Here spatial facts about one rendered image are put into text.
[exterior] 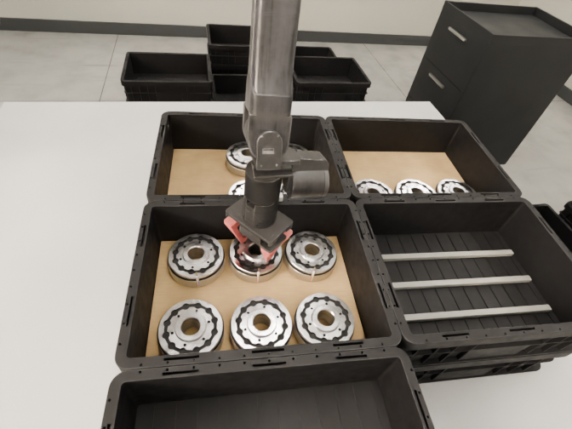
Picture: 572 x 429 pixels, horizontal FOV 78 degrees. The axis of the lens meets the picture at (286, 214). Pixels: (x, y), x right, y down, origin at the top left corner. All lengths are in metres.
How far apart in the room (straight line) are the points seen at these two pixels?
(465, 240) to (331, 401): 0.49
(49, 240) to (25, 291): 0.14
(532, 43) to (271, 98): 1.82
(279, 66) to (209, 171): 0.47
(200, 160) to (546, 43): 1.79
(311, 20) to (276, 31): 3.46
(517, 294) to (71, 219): 1.03
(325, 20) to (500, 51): 2.22
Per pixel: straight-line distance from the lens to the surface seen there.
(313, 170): 0.54
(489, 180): 1.00
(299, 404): 0.61
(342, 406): 0.62
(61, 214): 1.05
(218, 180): 0.86
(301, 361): 0.52
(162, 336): 0.61
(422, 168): 1.05
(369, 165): 0.98
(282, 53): 0.47
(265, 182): 0.51
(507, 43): 2.09
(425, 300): 0.75
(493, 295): 0.84
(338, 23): 4.02
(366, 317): 0.65
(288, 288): 0.68
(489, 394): 0.89
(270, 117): 0.48
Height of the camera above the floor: 1.41
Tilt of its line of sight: 47 degrees down
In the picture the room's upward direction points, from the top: 10 degrees clockwise
